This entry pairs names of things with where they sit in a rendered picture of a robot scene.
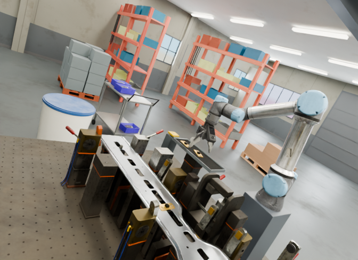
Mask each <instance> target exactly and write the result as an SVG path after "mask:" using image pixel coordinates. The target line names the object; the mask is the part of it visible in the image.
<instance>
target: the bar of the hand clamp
mask: <svg viewBox="0 0 358 260"><path fill-rule="evenodd" d="M300 250H301V246H299V245H298V244H297V243H296V242H294V241H293V240H291V241H290V242H289V243H288V244H287V246H286V248H285V249H284V250H283V252H282V253H281V255H280V256H279V257H278V259H277V260H293V259H294V258H295V257H296V255H297V254H298V252H299V251H300Z"/></svg>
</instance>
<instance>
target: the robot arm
mask: <svg viewBox="0 0 358 260"><path fill-rule="evenodd" d="M328 106H329V102H328V99H327V97H326V95H325V94H324V93H322V92H320V91H317V90H309V91H306V92H304V93H302V94H301V95H300V96H299V98H298V99H297V100H296V101H291V102H283V103H275V104H268V105H260V106H255V107H247V108H237V107H234V106H232V105H230V104H228V99H227V98H225V97H222V96H220V95H217V96H216V98H215V100H214V101H213V104H212V106H211V108H210V111H209V113H208V114H207V118H205V120H206V121H205V123H204V125H202V126H200V125H199V127H198V130H197V132H196V133H197V135H196V136H195V137H192V138H190V141H191V143H190V144H189V146H188V147H189V148H190V147H192V146H193V145H194V144H196V143H197V142H199V141H200V138H201V137H202V139H203V140H204V139H205V140H207V143H208V147H209V150H208V152H209V153H210V152H211V150H212V148H213V145H214V143H215V142H216V135H215V127H214V126H213V125H217V123H218V121H219V119H220V117H221V115H223V116H224V117H226V118H228V119H230V120H232V121H233V122H236V123H239V122H241V121H245V120H251V119H261V118H271V117H282V116H292V115H293V116H294V118H295V120H294V122H293V124H292V127H291V129H290V131H289V133H288V136H287V138H286V140H285V142H284V145H283V147H282V149H281V151H280V154H279V156H278V158H277V160H276V163H275V164H272V165H271V166H270V169H269V170H268V172H267V175H265V176H264V178H263V180H262V188H261V189H260V190H259V191H258V192H257V193H256V198H257V200H258V201H259V202H260V203H261V204H262V205H264V206H265V207H267V208H268V209H270V210H273V211H275V212H280V211H281V210H282V208H283V203H284V198H285V196H286V195H287V193H288V192H289V190H290V188H291V187H292V185H293V184H294V182H295V180H296V179H297V177H298V175H297V174H296V173H295V172H294V171H293V170H294V168H295V166H296V164H297V161H298V159H299V157H300V154H301V152H302V150H303V148H304V146H305V144H306V142H307V139H308V137H309V135H310V133H311V131H312V129H313V127H314V125H316V124H319V123H320V120H321V118H322V116H323V114H324V113H325V112H326V111H327V109H328Z"/></svg>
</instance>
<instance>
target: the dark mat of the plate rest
mask: <svg viewBox="0 0 358 260"><path fill-rule="evenodd" d="M176 140H177V141H179V143H180V144H182V145H183V146H184V147H185V148H187V147H186V146H185V145H184V144H183V143H182V142H181V141H185V142H187V143H188V145H189V144H190V141H188V140H184V139H176ZM187 149H188V150H189V151H190V152H191V153H192V154H193V155H195V156H196V157H197V158H198V159H199V160H200V161H202V162H203V163H204V164H205V165H206V166H207V167H208V168H210V169H211V170H212V169H223V168H222V167H220V166H219V165H218V164H217V163H215V162H214V161H213V160H211V159H210V158H209V157H208V156H207V155H205V154H204V153H203V152H202V151H201V150H199V149H198V148H197V147H196V146H195V145H193V146H192V147H190V148H187ZM194 150H198V151H199V152H200V153H201V155H202V156H203V158H202V157H198V156H197V154H196V153H195V152H194Z"/></svg>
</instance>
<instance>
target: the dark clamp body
mask: <svg viewBox="0 0 358 260"><path fill-rule="evenodd" d="M199 183H200V182H199V181H193V182H188V184H187V186H186V188H185V190H184V192H183V195H182V197H181V199H180V204H181V205H182V208H183V209H182V216H183V218H184V219H185V218H186V216H187V214H188V211H187V210H186V209H187V207H188V205H189V203H190V201H191V199H192V197H193V195H194V193H195V191H196V189H197V187H198V185H199ZM172 219H173V220H174V222H175V223H176V224H177V225H178V226H182V223H181V222H180V221H179V220H178V218H177V217H176V216H175V215H174V216H173V217H172ZM162 239H163V240H164V239H167V237H166V236H165V234H164V235H163V236H162Z"/></svg>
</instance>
